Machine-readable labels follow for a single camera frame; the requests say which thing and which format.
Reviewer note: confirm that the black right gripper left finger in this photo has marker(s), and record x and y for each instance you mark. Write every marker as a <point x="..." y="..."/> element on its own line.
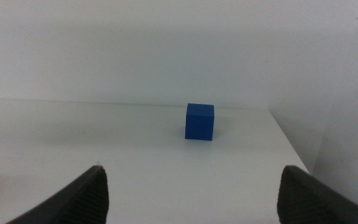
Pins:
<point x="79" y="202"/>

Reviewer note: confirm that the blue cube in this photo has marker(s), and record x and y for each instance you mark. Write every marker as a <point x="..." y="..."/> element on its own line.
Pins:
<point x="199" y="123"/>

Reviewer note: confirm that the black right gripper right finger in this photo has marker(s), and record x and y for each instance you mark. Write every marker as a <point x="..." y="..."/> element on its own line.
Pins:
<point x="309" y="202"/>

